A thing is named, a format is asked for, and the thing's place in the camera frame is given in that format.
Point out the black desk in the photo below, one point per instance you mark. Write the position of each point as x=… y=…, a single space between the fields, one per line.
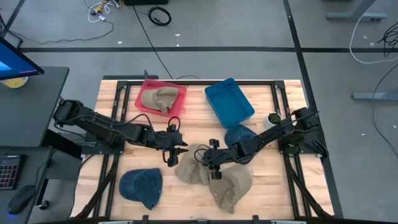
x=28 y=109

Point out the black metal table frame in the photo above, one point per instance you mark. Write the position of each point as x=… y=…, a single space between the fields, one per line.
x=202 y=83

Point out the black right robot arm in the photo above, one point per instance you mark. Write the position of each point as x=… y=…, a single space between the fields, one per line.
x=270 y=132

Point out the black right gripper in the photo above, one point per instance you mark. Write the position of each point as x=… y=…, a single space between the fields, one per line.
x=222 y=155

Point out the white pot with green plant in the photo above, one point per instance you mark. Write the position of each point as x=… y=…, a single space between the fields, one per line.
x=273 y=119

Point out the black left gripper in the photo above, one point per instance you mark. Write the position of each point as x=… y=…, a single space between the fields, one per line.
x=168 y=140

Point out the computer monitor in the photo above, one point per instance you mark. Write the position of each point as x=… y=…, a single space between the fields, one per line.
x=15 y=60

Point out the yellow round bowl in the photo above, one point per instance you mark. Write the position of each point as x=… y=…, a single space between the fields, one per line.
x=14 y=82

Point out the blue plastic bin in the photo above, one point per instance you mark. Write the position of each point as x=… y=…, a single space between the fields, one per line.
x=228 y=102

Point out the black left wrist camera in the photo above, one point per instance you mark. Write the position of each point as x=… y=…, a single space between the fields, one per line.
x=173 y=160

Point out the black keyboard with coloured keys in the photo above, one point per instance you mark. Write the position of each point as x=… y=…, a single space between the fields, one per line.
x=9 y=172

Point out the tan cap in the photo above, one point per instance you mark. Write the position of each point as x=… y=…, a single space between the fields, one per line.
x=161 y=98
x=231 y=189
x=189 y=171

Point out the red plastic bin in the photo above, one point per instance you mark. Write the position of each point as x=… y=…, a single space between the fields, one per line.
x=149 y=84

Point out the dark blue cap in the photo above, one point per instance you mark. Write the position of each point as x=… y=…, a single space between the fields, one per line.
x=140 y=186
x=237 y=133

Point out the black computer mouse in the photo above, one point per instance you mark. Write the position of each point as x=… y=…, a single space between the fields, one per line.
x=21 y=199

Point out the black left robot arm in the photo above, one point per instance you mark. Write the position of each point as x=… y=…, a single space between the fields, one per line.
x=99 y=124

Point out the grey desk leg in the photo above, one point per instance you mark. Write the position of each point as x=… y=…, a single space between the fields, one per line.
x=354 y=15
x=373 y=95

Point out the black box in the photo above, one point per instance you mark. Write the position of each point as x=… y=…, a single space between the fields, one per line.
x=144 y=2

